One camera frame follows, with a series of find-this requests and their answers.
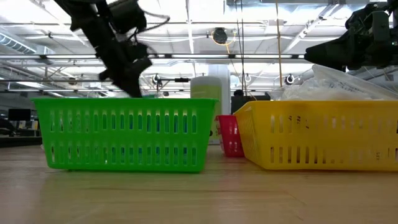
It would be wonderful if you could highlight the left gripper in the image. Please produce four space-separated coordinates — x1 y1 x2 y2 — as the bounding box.
93 27 153 98

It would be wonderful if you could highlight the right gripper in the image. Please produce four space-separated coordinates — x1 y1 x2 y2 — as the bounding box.
303 0 398 72

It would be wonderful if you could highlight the white cotton pads bag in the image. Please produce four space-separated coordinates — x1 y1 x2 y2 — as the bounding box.
269 85 377 102
307 63 398 101

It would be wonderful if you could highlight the green plastic basket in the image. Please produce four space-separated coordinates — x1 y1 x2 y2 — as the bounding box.
30 98 220 174

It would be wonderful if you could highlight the black stand with bar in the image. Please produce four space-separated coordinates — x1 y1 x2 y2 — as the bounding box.
151 73 191 99

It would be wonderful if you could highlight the brown ceiling beam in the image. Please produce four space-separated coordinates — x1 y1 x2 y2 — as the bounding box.
0 78 134 84

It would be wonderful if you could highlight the green disinfecting wipes canister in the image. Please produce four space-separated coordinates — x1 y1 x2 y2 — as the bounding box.
190 76 223 146

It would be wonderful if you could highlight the yellow plastic basket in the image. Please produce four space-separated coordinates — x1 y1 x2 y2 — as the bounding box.
233 100 398 172

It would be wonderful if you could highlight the white building column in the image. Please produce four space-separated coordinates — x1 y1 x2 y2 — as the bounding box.
207 63 231 116

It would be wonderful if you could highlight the black computer monitor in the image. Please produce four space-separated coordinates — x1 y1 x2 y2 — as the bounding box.
8 108 32 122

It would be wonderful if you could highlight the black flat panel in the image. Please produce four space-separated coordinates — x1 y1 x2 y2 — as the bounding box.
230 93 271 115

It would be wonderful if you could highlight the red plastic basket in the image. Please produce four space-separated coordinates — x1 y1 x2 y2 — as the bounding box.
215 114 246 158

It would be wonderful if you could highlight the yellow hanging cable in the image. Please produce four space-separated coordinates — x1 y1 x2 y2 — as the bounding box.
274 0 284 88

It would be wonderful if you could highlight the black ceiling light rail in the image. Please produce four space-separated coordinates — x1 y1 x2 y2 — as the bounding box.
93 53 312 60

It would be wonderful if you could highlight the black hanging cable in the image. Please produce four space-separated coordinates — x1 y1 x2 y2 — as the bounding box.
234 0 249 101

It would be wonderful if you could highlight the black ceiling cable reel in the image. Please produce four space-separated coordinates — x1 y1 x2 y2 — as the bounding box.
211 27 229 45

